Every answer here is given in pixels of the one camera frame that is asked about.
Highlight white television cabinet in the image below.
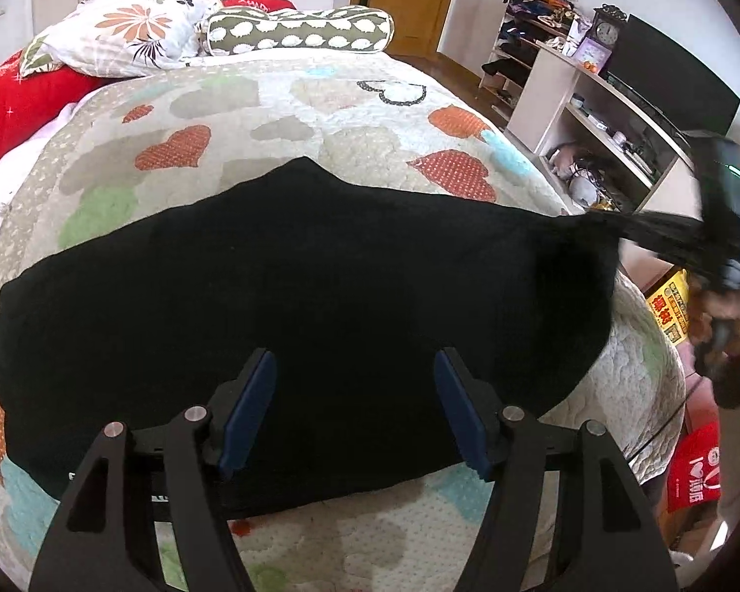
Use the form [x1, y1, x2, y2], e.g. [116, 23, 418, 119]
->
[506, 46, 710, 217]

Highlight black flat television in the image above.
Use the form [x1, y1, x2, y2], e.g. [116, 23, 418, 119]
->
[604, 13, 740, 137]

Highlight heart print quilt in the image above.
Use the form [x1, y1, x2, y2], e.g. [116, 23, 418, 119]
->
[0, 49, 688, 592]

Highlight wooden door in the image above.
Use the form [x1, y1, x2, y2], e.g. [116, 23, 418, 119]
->
[367, 0, 466, 59]

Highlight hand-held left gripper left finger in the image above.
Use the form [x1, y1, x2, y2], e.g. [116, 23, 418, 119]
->
[30, 348, 278, 592]

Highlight person's right hand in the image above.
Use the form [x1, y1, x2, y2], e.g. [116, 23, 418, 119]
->
[689, 287, 740, 409]

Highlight red printed bag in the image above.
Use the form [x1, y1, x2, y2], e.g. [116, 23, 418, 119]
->
[666, 422, 722, 514]

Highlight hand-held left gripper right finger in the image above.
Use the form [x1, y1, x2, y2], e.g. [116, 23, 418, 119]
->
[433, 347, 679, 592]

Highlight ornate table clock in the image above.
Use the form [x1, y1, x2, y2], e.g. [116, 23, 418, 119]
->
[592, 5, 629, 50]

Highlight cluttered cables pile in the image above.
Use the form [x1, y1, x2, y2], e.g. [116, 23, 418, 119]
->
[546, 142, 625, 214]

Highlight red printed pillow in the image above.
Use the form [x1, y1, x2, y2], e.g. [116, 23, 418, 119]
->
[0, 49, 109, 180]
[221, 0, 298, 14]

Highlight yellow printed box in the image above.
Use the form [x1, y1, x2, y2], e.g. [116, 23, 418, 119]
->
[646, 268, 695, 346]

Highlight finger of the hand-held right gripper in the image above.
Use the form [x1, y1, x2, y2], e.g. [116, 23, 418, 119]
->
[613, 210, 725, 288]

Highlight green patterned bolster pillow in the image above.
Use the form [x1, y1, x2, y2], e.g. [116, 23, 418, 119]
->
[196, 5, 396, 58]

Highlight purple picture card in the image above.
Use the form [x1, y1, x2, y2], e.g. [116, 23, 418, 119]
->
[570, 37, 611, 76]

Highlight black pants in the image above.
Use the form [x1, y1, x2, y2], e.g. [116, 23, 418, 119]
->
[0, 157, 630, 519]

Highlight shoe rack with shoes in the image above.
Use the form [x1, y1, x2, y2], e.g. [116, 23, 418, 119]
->
[478, 0, 593, 121]

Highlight white floral pillow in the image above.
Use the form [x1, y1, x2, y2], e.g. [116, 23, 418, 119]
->
[18, 0, 223, 78]

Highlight white bed sheet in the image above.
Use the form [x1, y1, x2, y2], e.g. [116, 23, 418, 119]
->
[0, 102, 81, 272]

